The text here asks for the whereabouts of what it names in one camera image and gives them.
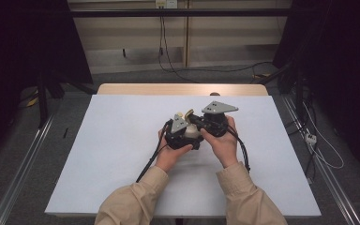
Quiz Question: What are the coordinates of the black horizontal bar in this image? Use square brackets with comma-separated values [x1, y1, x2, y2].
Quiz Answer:
[69, 7, 293, 19]

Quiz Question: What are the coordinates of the person's left hand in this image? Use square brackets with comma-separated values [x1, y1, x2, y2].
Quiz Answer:
[155, 127, 194, 174]

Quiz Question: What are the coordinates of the black metal stand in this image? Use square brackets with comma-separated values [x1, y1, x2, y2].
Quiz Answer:
[36, 69, 51, 129]

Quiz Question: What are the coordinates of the white power strip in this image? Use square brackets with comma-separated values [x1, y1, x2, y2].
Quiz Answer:
[305, 132, 318, 146]

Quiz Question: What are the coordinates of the right hand-held gripper black cable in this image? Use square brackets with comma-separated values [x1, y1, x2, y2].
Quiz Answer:
[227, 124, 252, 173]

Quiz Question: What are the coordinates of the left hand-held gripper black cable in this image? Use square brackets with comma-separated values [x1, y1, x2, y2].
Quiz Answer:
[135, 119, 173, 184]

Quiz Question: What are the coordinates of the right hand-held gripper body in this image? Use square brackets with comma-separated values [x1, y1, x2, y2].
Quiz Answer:
[200, 100, 240, 139]

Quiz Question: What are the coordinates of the person's right hand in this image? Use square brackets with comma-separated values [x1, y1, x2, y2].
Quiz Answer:
[199, 114, 239, 170]

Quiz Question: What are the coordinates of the hand-held gripper black cable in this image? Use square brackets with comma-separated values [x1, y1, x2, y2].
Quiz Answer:
[227, 124, 252, 173]
[135, 119, 173, 184]

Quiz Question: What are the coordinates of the wooden table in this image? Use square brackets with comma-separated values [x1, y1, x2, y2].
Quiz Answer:
[96, 82, 269, 97]

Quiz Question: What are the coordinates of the wooden vertical post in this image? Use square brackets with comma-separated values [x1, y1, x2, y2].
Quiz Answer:
[183, 0, 190, 68]

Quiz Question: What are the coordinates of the white cable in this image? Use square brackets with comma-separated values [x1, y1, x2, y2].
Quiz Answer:
[302, 101, 345, 171]

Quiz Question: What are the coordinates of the black floor cable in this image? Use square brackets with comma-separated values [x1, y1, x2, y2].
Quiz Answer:
[157, 14, 274, 84]

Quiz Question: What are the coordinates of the white wall socket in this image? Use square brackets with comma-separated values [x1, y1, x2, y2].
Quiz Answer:
[155, 0, 179, 9]

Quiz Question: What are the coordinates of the black curtain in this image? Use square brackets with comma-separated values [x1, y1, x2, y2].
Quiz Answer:
[0, 0, 94, 167]
[272, 0, 360, 182]

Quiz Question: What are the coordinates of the aluminium floor rail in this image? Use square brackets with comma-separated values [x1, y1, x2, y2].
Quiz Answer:
[281, 94, 360, 225]
[0, 113, 56, 225]

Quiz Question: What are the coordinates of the white lidded plastic cup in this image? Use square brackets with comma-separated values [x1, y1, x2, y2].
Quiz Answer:
[175, 108, 203, 141]

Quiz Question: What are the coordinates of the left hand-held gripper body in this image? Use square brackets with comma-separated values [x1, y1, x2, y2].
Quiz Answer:
[164, 113, 204, 151]

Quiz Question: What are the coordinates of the light blue table mat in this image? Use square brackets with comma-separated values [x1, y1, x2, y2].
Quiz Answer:
[44, 94, 323, 218]

